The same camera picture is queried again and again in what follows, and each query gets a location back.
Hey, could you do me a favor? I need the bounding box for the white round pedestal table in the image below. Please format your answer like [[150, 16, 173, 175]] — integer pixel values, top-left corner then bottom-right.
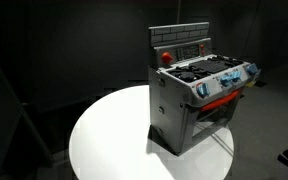
[[68, 84, 236, 180]]

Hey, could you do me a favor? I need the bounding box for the grey toy stove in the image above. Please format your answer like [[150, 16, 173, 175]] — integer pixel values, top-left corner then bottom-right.
[[147, 21, 262, 157]]

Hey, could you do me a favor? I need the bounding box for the black slanted support beam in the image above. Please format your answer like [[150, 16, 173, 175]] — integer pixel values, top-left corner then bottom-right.
[[0, 41, 56, 168]]

